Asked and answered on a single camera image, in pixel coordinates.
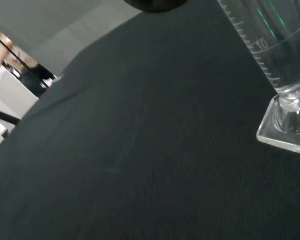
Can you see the white storage box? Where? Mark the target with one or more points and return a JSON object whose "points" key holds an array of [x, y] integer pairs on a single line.
{"points": [[12, 95]]}

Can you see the black bench cloth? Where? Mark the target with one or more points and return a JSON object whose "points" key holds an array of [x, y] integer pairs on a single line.
{"points": [[140, 150]]}

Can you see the black tripod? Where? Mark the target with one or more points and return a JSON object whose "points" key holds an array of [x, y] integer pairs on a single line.
{"points": [[5, 116]]}

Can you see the person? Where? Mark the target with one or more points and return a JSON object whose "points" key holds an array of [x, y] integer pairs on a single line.
{"points": [[2, 48]]}

